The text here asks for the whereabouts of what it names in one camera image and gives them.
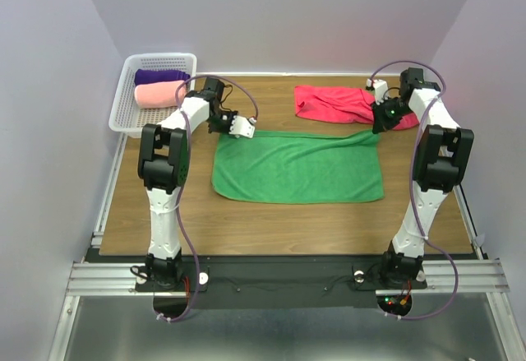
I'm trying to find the purple cable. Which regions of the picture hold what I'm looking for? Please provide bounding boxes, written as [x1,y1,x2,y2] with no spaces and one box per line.
[157,74,260,324]
[367,60,459,322]

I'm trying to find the red towel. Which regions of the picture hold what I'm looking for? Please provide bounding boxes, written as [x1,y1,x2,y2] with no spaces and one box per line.
[293,84,421,132]

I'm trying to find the pink towel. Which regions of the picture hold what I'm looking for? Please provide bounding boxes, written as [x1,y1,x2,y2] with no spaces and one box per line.
[134,81,187,109]

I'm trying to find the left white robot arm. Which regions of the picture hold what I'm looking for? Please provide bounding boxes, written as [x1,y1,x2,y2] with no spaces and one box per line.
[132,77,254,290]

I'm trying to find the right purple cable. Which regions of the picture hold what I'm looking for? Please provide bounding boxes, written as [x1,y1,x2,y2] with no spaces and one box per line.
[367,60,459,322]

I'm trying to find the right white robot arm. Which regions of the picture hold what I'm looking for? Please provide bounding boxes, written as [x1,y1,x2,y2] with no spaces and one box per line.
[366,63,474,287]

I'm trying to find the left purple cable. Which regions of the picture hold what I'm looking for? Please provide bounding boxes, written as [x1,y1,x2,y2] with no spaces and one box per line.
[157,74,260,324]

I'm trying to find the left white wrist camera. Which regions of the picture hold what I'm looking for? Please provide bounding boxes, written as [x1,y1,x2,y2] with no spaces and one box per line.
[228,115,256,139]

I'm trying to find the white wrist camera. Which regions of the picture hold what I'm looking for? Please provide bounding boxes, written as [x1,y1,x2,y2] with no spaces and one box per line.
[366,78,389,104]
[228,115,256,139]

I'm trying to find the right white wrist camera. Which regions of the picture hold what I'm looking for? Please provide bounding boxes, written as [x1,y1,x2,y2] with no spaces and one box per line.
[366,78,389,104]

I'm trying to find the green towel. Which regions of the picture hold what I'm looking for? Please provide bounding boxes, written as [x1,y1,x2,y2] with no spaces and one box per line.
[211,131,385,204]

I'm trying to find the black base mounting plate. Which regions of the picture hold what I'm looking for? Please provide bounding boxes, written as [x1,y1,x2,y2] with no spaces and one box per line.
[130,255,427,315]

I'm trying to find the rolled purple towel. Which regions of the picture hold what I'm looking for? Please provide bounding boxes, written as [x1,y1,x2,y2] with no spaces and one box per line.
[134,69,191,86]

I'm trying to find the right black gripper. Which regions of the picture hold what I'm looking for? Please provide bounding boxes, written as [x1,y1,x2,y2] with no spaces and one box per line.
[370,95,413,133]

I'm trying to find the white perforated plastic basket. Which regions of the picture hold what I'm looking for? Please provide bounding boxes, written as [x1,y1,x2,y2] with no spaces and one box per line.
[108,53,197,138]

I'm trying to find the aluminium frame rail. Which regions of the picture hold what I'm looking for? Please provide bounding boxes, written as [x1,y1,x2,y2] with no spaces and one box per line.
[66,260,510,297]

